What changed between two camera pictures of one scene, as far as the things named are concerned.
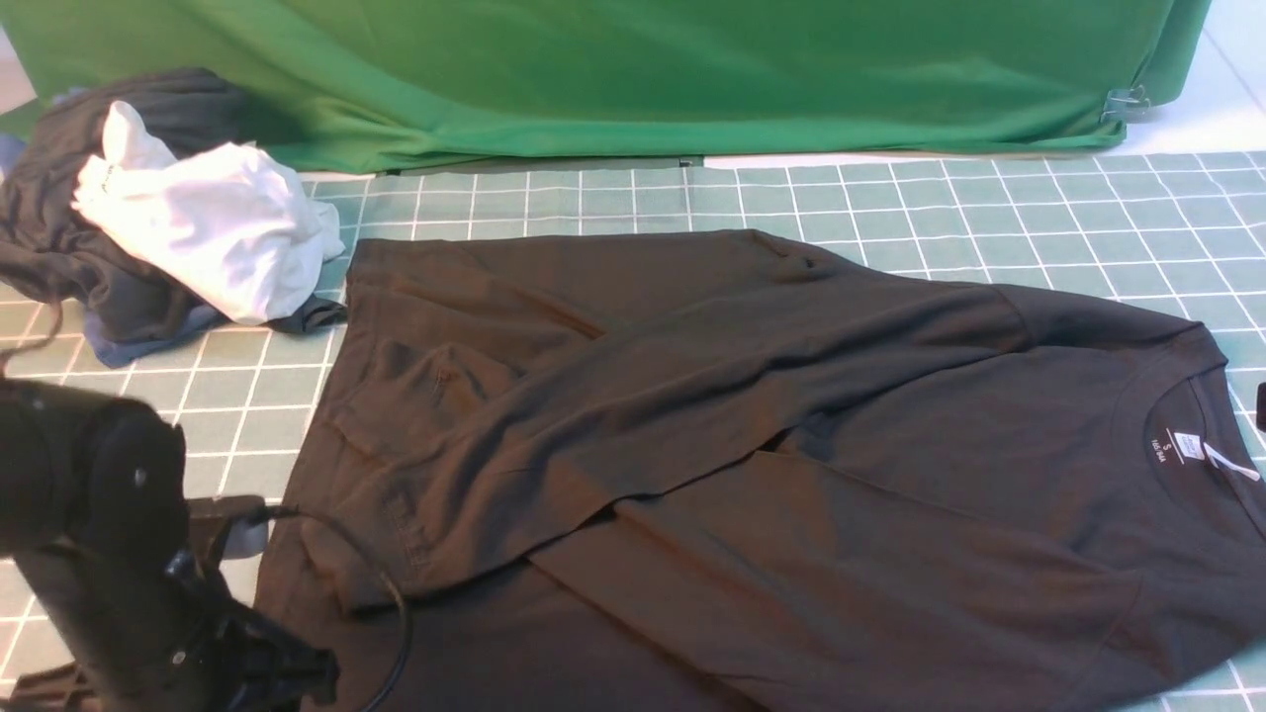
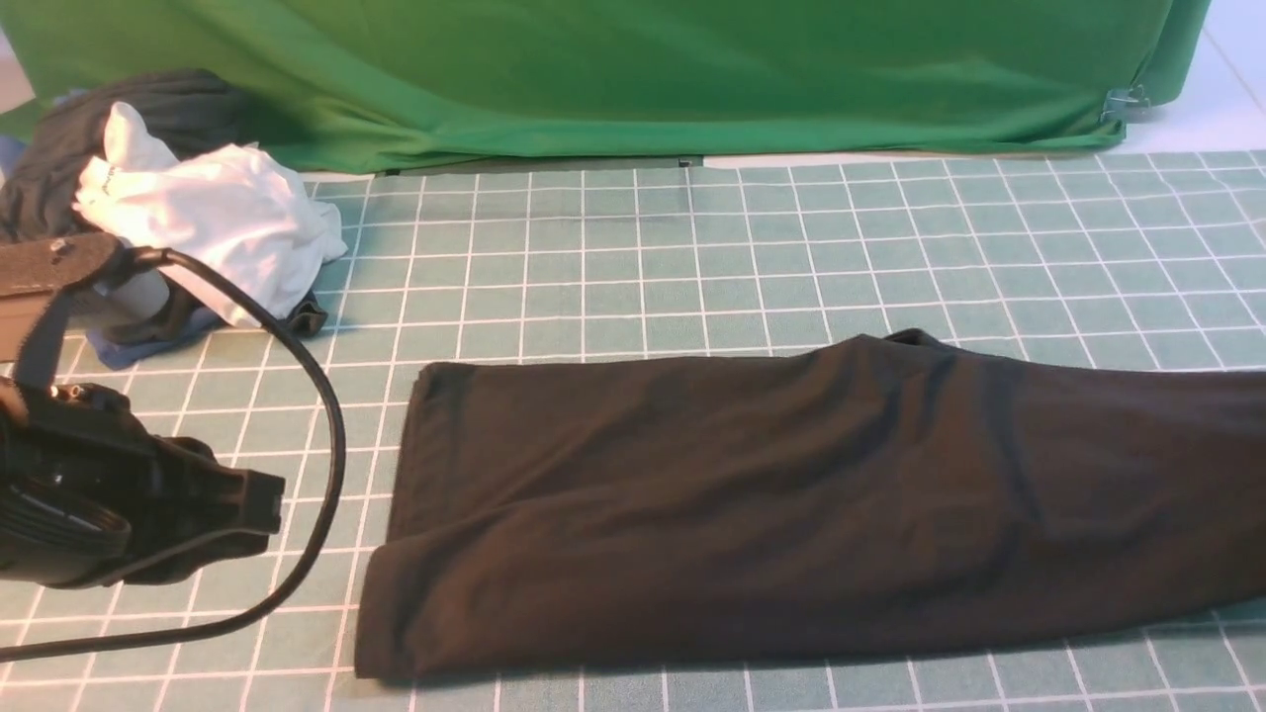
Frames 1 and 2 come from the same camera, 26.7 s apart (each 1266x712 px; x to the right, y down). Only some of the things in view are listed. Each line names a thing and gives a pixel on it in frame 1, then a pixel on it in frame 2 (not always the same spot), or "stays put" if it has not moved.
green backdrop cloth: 337,85 stays put
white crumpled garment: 233,221 stays put
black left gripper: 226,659 -> 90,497
